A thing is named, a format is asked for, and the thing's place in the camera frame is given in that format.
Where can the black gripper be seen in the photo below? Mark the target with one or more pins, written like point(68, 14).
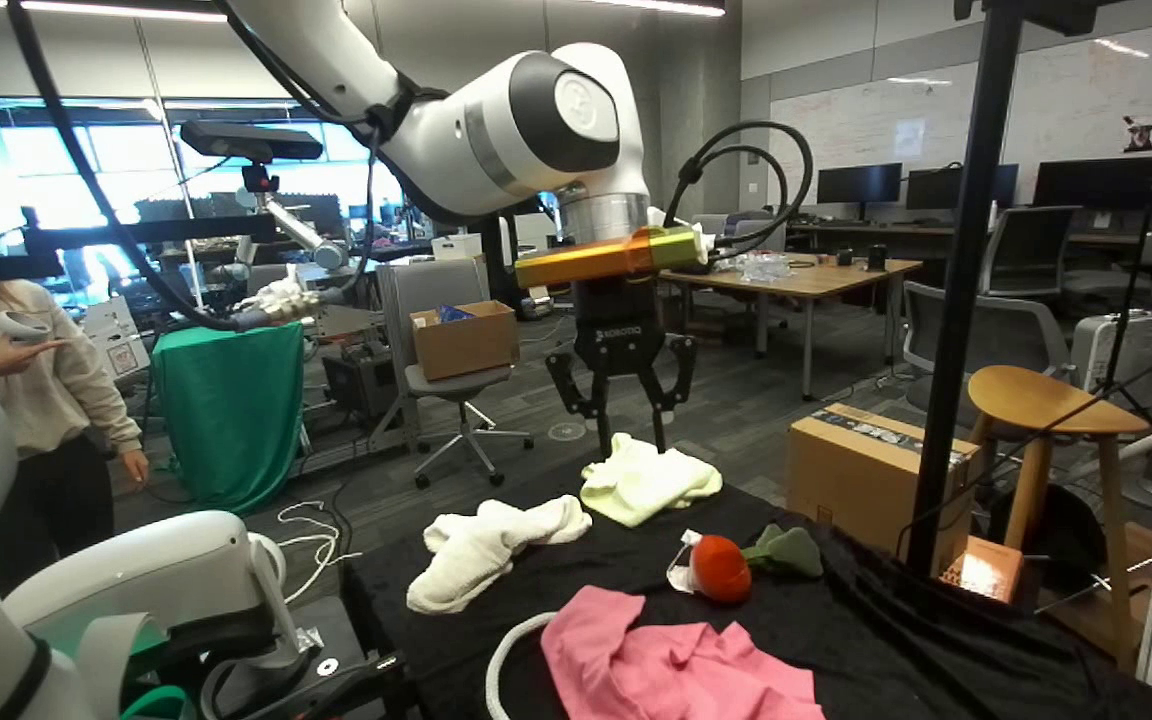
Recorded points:
point(623, 323)

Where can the light green towel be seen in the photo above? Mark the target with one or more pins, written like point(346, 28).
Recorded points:
point(640, 483)

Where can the red plush toy green leaf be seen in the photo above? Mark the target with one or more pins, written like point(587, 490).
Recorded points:
point(723, 570)

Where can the pink cloth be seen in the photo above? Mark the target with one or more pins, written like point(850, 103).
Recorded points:
point(681, 664)

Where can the small open cardboard box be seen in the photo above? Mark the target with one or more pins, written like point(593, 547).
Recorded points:
point(464, 346)

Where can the light wooden desk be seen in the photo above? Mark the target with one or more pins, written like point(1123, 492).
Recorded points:
point(801, 278)

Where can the white towel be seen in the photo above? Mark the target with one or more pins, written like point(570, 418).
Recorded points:
point(481, 547)

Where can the cardboard box black tape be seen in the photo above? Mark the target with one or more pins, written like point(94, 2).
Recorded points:
point(868, 474)

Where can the black crate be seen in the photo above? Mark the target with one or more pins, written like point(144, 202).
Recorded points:
point(363, 383)

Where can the black computer monitor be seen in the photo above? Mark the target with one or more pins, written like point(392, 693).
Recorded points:
point(961, 184)
point(856, 184)
point(1108, 180)

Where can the long dark office desk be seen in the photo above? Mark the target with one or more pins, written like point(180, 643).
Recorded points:
point(898, 229)

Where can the white crumpled object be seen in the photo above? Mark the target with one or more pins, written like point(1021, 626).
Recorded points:
point(277, 297)

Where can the tall metal stand pole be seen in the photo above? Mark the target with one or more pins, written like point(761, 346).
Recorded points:
point(961, 264)

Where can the black tablecloth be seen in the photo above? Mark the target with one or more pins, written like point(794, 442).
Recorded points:
point(898, 643)

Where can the paper sheet on whiteboard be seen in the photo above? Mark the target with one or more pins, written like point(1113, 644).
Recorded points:
point(910, 142)

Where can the grey mesh chair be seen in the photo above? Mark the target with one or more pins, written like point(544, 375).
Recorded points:
point(1029, 246)
point(1003, 334)

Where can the green draped cloth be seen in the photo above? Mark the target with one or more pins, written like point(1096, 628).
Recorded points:
point(228, 412)

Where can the round wooden stool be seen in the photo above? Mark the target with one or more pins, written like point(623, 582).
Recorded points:
point(1049, 401)

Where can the black base clamp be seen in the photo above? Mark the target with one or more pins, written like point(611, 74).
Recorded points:
point(297, 681)

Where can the black round bucket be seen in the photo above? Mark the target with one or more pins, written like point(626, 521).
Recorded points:
point(1071, 534)

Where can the white paper sign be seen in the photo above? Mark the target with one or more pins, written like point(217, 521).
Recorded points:
point(126, 334)

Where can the grey white floor unit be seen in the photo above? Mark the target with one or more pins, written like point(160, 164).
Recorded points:
point(1128, 354)

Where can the green plastic piece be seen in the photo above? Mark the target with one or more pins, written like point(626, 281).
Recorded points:
point(158, 681)

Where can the person in beige sweater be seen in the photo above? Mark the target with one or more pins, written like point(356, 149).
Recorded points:
point(28, 363)

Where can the ceiling light strip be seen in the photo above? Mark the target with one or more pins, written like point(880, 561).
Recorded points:
point(99, 10)

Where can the black stereo camera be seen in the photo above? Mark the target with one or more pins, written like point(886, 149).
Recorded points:
point(254, 142)

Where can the black camera boom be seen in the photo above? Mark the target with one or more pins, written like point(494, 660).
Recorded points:
point(203, 227)

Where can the cartoon wall sticker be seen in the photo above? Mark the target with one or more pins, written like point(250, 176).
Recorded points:
point(1141, 129)

